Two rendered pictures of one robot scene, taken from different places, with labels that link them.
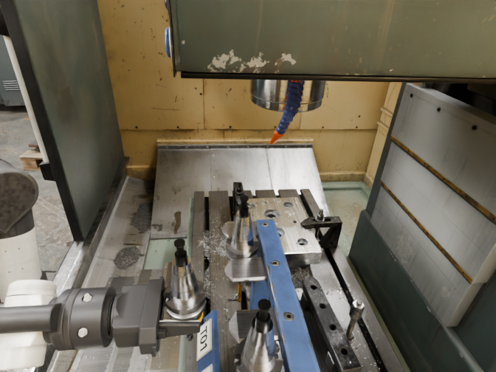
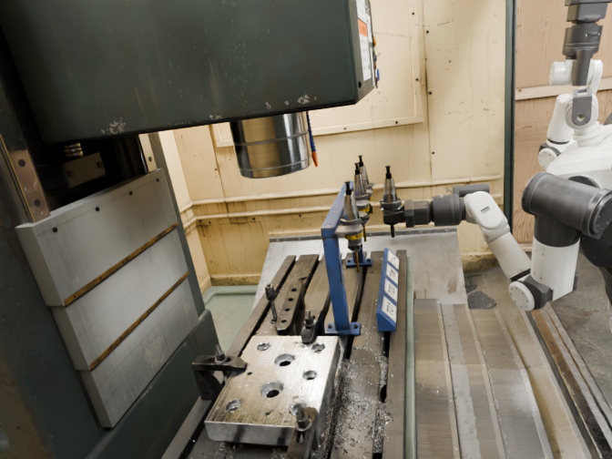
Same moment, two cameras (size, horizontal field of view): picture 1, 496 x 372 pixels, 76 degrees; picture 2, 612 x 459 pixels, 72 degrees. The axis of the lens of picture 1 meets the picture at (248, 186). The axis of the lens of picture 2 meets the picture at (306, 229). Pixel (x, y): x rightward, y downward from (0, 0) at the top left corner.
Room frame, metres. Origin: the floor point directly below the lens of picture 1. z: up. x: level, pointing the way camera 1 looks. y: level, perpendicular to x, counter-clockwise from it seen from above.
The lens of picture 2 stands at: (1.50, 0.33, 1.60)
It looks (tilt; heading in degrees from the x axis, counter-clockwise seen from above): 20 degrees down; 204
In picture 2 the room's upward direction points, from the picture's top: 9 degrees counter-clockwise
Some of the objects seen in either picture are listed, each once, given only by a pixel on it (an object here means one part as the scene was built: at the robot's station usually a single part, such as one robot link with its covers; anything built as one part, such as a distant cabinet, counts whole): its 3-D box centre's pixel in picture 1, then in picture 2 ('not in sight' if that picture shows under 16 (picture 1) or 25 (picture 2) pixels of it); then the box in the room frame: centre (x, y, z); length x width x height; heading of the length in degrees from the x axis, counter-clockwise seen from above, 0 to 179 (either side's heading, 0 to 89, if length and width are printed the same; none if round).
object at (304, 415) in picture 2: (238, 198); (305, 443); (0.98, 0.03, 0.97); 0.13 x 0.03 x 0.15; 8
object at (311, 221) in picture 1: (319, 228); (221, 372); (0.83, -0.24, 0.97); 0.13 x 0.03 x 0.15; 98
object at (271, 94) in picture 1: (288, 73); (270, 141); (0.70, -0.07, 1.49); 0.16 x 0.16 x 0.12
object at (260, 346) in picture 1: (260, 341); (359, 184); (0.24, -0.03, 1.26); 0.04 x 0.04 x 0.07
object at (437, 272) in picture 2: not in sight; (351, 293); (0.06, -0.16, 0.75); 0.89 x 0.70 x 0.26; 98
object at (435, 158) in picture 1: (431, 198); (134, 285); (0.76, -0.51, 1.16); 0.48 x 0.05 x 0.51; 8
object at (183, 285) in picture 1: (183, 277); (389, 188); (0.33, 0.09, 1.26); 0.04 x 0.04 x 0.07
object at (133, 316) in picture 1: (122, 314); (426, 211); (0.32, 0.19, 1.19); 0.13 x 0.12 x 0.10; 8
